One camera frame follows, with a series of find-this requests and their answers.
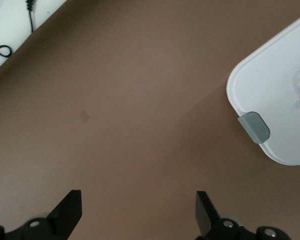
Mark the white box lid grey clips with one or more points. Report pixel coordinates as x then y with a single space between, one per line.
272 82

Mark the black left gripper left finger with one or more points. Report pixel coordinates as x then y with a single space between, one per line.
62 220

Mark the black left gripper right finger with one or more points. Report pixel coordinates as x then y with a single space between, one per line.
207 220

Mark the small square tape patch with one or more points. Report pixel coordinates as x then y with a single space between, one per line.
85 116

